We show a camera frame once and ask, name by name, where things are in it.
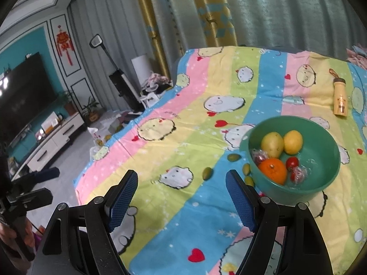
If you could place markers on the pink cloth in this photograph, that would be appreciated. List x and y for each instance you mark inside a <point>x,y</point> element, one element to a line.
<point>159,80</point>

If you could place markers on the orange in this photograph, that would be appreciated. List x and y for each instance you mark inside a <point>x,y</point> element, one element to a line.
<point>272,170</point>

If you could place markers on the white stool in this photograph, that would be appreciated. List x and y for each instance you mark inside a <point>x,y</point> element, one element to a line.
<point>149,98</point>

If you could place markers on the person's left hand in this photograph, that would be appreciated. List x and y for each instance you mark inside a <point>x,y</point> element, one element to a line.
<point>30,235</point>

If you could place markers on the white cylinder appliance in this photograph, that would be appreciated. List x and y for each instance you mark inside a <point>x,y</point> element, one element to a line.
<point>142,68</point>

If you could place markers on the red knot wall ornament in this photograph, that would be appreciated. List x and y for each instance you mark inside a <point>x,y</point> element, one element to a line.
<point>63,41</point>

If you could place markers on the yellow-green pear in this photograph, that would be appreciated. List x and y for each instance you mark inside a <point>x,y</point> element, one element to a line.
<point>272,144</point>

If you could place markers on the plastic-wrapped red fruit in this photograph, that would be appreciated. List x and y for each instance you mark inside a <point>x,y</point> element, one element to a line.
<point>259,157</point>
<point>298,174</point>

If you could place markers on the grey-green curtain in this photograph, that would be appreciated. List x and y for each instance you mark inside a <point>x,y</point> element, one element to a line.
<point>286,11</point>

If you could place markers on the printed striped blanket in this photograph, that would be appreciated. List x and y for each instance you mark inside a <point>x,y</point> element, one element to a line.
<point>186,137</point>

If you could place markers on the grey sheer curtain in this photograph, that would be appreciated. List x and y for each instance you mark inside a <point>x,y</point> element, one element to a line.
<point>114,20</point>

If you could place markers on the green olive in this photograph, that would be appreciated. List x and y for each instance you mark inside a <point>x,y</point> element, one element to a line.
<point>246,168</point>
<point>249,181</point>
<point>232,157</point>
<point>207,173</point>

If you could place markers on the white box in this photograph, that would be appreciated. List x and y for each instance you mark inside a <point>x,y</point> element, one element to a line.
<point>50,121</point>

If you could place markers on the potted plant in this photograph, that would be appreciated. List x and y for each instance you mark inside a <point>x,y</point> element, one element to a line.
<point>67,103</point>
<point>91,110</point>

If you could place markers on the red tomato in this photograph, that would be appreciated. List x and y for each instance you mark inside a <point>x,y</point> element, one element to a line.
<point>292,162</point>

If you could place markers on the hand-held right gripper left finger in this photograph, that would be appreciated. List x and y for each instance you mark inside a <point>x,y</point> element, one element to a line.
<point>123,203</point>

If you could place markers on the yellow patterned curtain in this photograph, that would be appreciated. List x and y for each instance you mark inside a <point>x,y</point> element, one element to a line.
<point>215,14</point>

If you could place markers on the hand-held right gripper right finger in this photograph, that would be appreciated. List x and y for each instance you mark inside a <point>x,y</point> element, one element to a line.
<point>240,203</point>

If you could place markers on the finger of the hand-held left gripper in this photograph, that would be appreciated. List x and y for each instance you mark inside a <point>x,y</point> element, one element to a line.
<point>46,174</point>
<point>40,196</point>

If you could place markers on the yellow cartoon bottle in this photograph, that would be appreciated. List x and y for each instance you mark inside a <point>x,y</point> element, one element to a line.
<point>340,100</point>

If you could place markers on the white television cabinet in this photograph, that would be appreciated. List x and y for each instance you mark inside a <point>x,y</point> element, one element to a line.
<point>57,137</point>

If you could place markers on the green plastic bowl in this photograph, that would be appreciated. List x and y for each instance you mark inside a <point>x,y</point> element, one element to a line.
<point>321,154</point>

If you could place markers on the yellow lemon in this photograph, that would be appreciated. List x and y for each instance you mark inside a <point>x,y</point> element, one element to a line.
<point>293,141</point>

